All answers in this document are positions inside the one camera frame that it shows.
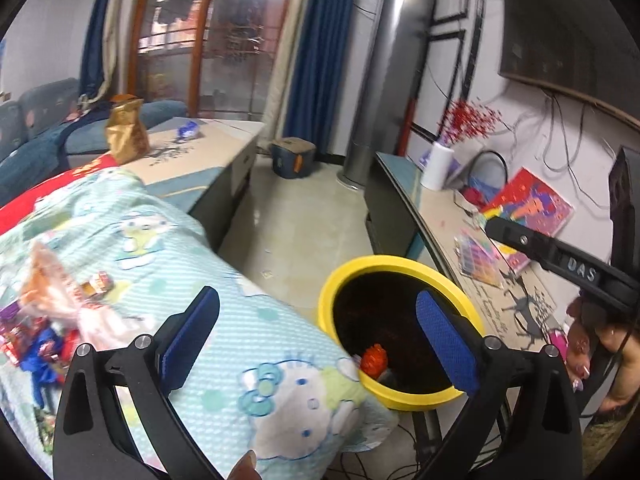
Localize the red plastic bag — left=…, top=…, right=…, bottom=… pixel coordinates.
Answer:
left=360, top=344, right=388, bottom=380

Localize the blue plastic bag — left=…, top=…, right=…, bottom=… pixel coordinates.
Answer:
left=20, top=327, right=64, bottom=410

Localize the orange clear plastic bag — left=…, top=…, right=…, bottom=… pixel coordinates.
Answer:
left=18, top=242, right=84, bottom=325

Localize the red snack wrapper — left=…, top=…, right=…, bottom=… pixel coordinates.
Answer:
left=80, top=271, right=114, bottom=298

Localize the purple snack wrapper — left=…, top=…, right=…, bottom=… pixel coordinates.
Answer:
left=0, top=300, right=35, bottom=366

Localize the yellow black trash bin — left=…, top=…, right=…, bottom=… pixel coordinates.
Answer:
left=317, top=255, right=485, bottom=412

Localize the person right hand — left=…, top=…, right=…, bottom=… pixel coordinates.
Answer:
left=565, top=292, right=639, bottom=418

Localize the person left hand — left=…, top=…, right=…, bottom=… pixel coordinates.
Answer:
left=228, top=450, right=262, bottom=480

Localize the tv cabinet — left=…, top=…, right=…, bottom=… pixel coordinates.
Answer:
left=364, top=153, right=568, bottom=351

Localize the Hello Kitty patterned blanket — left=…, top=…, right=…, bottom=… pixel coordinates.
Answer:
left=1, top=168, right=398, bottom=479

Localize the colourful picture book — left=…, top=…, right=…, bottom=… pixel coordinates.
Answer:
left=479, top=167, right=575, bottom=276

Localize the white paper roll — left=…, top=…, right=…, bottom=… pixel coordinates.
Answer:
left=420, top=142, right=454, bottom=191

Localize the beige coffee table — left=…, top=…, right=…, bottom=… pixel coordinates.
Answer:
left=67, top=116, right=266, bottom=252

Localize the gold paper bag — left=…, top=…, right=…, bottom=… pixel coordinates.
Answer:
left=105, top=99, right=151, bottom=166

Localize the blue foil wrapper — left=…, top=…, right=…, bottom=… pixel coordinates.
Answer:
left=176, top=120, right=201, bottom=142

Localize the red blanket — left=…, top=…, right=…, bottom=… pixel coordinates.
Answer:
left=0, top=154, right=117, bottom=234

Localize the dark blue storage box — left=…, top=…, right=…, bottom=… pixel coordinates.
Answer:
left=270, top=136, right=316, bottom=179

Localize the blue corner sofa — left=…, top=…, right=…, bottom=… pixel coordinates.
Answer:
left=0, top=77, right=189, bottom=208

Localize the right blue curtain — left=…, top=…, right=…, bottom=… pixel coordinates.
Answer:
left=283, top=0, right=355, bottom=153

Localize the blue curtain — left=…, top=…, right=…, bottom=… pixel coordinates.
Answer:
left=283, top=0, right=355, bottom=153
left=78, top=0, right=110, bottom=101

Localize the silver tower air conditioner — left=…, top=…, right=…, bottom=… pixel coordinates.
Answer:
left=338, top=0, right=434, bottom=190

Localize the left blue curtain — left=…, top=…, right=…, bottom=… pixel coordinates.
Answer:
left=78, top=0, right=110, bottom=101

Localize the wooden glass sliding door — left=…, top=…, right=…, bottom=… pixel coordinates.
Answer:
left=126, top=0, right=291, bottom=120

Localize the wall mounted television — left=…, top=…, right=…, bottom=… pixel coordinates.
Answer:
left=499, top=0, right=639, bottom=129

